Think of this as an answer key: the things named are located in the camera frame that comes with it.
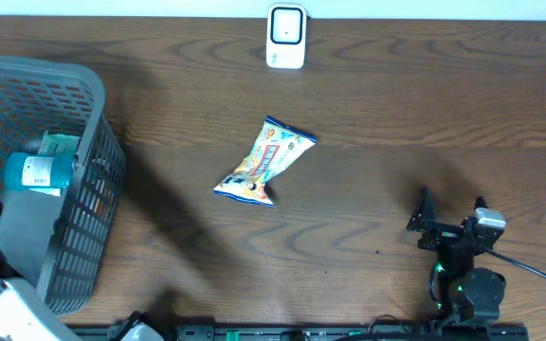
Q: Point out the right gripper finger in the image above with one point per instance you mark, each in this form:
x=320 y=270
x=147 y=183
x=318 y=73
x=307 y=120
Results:
x=423 y=217
x=480 y=203

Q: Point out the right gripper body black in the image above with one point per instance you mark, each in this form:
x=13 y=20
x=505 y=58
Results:
x=442 y=236

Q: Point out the yellow snack bag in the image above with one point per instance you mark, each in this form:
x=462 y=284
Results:
x=275 y=149

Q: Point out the teal wet wipes pack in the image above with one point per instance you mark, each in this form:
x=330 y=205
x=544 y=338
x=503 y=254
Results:
x=58 y=144

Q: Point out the teal mouthwash bottle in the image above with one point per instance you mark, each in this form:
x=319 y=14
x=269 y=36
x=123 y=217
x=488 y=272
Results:
x=25 y=171

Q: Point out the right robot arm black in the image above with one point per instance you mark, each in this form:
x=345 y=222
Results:
x=468 y=296

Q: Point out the white barcode scanner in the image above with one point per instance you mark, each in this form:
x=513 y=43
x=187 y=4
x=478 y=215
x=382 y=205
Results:
x=285 y=46

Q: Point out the grey plastic shopping basket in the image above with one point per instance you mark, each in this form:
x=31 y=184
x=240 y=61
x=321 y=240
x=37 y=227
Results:
x=56 y=243

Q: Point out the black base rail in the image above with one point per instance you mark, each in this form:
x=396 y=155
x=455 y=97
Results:
x=317 y=333

